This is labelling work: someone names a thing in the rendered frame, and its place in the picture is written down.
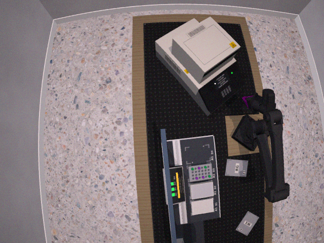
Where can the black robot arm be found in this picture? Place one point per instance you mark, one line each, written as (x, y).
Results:
(258, 132)

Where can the white pcr plate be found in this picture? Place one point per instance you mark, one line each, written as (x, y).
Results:
(202, 206)

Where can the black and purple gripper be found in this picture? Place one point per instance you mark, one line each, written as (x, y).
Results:
(251, 103)

